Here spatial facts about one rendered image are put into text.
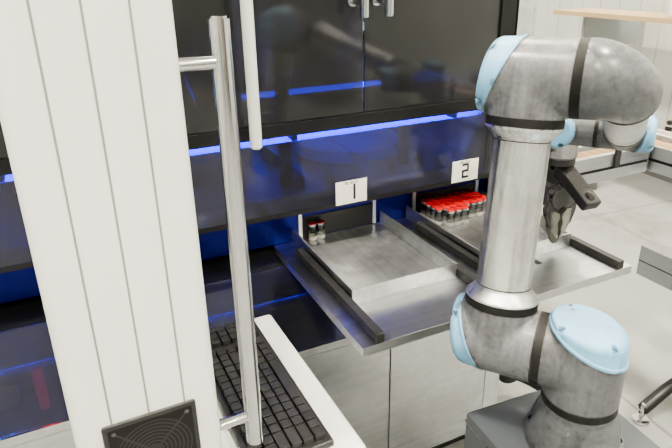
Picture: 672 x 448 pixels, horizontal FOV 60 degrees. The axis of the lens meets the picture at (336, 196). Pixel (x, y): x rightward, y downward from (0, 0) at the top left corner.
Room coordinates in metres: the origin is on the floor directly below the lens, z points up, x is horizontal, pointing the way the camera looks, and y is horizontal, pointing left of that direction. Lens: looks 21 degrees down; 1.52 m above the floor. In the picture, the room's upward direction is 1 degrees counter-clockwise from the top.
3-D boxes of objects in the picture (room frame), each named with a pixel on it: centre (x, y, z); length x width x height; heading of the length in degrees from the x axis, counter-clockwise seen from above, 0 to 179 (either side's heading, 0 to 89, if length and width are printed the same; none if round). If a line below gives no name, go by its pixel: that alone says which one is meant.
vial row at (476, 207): (1.47, -0.35, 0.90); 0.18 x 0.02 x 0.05; 116
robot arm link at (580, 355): (0.75, -0.38, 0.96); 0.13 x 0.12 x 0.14; 62
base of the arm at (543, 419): (0.75, -0.38, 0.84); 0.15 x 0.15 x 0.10
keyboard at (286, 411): (0.88, 0.16, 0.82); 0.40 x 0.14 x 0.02; 26
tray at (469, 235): (1.39, -0.38, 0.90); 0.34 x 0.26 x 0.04; 26
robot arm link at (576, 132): (1.18, -0.48, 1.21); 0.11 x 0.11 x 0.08; 62
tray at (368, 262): (1.25, -0.08, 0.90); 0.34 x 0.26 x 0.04; 25
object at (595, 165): (1.85, -0.76, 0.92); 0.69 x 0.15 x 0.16; 115
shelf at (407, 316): (1.25, -0.26, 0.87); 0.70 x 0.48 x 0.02; 115
